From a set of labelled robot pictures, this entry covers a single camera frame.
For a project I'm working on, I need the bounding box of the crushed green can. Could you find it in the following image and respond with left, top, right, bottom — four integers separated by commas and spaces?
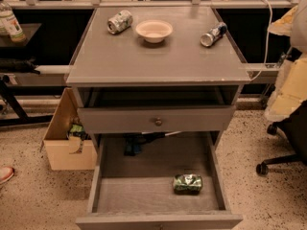
173, 173, 203, 194

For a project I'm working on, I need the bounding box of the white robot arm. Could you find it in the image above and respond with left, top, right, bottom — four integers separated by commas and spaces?
265, 0, 307, 122

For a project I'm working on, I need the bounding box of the round brass drawer knob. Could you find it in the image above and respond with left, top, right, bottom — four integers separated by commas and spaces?
154, 118, 162, 127

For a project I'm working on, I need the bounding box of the grey drawer cabinet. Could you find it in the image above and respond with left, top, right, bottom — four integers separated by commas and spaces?
64, 5, 252, 230

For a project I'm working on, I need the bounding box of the closed top drawer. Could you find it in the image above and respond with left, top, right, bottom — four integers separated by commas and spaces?
78, 106, 235, 133

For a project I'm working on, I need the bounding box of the open middle drawer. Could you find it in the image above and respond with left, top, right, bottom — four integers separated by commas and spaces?
76, 132, 243, 230

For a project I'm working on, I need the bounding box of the silver and blue can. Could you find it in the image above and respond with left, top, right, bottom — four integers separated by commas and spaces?
201, 22, 227, 47

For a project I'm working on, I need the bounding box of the white and green can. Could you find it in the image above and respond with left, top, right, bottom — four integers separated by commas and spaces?
107, 10, 133, 35

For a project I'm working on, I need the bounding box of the white paper bowl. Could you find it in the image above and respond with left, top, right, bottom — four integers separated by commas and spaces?
135, 20, 173, 43

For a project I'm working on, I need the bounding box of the green snack bag in box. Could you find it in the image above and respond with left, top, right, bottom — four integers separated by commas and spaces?
67, 125, 86, 140

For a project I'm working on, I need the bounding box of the cardboard box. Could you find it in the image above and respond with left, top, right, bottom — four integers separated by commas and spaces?
43, 88, 97, 171

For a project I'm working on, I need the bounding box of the black office chair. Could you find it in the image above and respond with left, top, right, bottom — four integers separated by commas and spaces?
256, 101, 307, 175

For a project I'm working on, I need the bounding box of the black side table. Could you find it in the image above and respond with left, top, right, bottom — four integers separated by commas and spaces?
0, 23, 54, 127

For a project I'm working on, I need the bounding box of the red and white shoe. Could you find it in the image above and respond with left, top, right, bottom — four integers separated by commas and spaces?
0, 167, 14, 184

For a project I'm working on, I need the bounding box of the clear plastic bottle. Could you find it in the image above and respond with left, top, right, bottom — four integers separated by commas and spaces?
0, 0, 27, 43

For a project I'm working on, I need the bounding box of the white cable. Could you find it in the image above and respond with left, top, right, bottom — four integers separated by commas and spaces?
249, 0, 273, 82

